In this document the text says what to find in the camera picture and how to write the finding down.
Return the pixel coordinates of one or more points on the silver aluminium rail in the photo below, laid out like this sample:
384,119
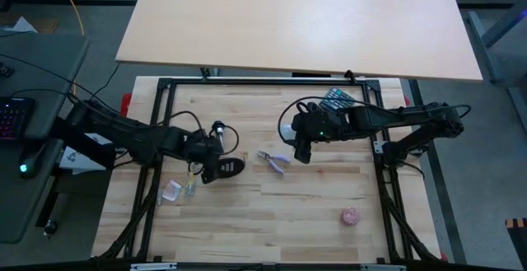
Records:
267,78

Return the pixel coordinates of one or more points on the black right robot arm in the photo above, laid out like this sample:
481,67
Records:
391,116

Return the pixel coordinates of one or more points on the black calculator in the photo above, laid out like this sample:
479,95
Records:
335,95

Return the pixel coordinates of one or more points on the pink round scrubber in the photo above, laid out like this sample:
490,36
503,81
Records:
350,217

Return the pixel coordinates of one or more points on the grey metal table leg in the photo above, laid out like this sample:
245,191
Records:
478,28

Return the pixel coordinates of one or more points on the orange striped black object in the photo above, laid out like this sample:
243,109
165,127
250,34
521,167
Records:
516,222

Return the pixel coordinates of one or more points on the black aluminium table frame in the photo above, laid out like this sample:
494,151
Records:
267,82

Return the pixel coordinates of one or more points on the silver metal bracket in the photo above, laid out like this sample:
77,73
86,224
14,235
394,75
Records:
152,267
383,267

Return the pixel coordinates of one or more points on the backlit black keyboard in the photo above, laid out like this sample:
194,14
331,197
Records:
14,118

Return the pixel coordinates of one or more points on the white printed paper sheet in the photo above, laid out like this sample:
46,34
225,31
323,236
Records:
78,157

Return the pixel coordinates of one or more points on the brown cardboard sheet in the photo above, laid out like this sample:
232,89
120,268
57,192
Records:
47,26

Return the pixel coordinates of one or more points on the black computer mouse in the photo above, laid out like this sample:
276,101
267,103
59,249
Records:
31,164

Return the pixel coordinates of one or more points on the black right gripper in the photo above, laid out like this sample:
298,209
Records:
317,124

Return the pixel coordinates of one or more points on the small black device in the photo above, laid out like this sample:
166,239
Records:
5,71

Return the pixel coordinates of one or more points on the white crumpled paper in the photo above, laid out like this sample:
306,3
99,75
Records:
22,24

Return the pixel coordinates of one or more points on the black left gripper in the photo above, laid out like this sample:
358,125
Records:
197,147

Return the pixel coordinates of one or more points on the black round foot knob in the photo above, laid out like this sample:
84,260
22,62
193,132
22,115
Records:
50,226

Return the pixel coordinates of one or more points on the light wooden desk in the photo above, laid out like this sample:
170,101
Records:
288,24

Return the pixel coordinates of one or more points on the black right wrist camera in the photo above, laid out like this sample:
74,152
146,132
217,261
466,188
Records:
302,153

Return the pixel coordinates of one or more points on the dark grey side desk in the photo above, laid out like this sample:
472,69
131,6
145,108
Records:
41,69

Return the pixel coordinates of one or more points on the red clamp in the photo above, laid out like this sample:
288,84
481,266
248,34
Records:
407,99
444,257
126,102

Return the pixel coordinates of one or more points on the small clear plastic bag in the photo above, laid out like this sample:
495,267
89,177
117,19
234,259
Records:
171,190

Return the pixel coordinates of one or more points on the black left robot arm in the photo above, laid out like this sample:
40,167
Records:
136,135

